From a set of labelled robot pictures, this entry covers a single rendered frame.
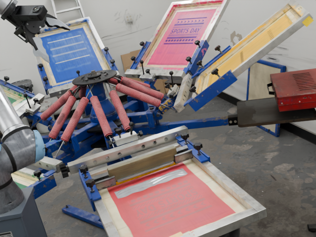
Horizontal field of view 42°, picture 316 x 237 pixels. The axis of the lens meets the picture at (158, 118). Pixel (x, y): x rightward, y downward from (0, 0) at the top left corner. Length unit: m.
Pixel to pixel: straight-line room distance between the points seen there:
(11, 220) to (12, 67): 4.49
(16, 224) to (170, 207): 0.63
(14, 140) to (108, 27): 4.60
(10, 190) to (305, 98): 1.61
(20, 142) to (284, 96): 1.46
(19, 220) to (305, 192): 2.48
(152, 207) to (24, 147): 0.61
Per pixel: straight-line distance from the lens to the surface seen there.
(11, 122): 1.64
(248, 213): 1.63
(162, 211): 1.77
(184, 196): 1.84
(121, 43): 6.14
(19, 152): 1.58
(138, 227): 1.72
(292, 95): 2.40
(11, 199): 1.61
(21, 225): 1.61
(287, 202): 3.42
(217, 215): 1.70
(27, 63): 5.97
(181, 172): 2.02
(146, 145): 2.23
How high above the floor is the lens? 1.94
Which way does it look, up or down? 21 degrees down
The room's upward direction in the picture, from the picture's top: 11 degrees counter-clockwise
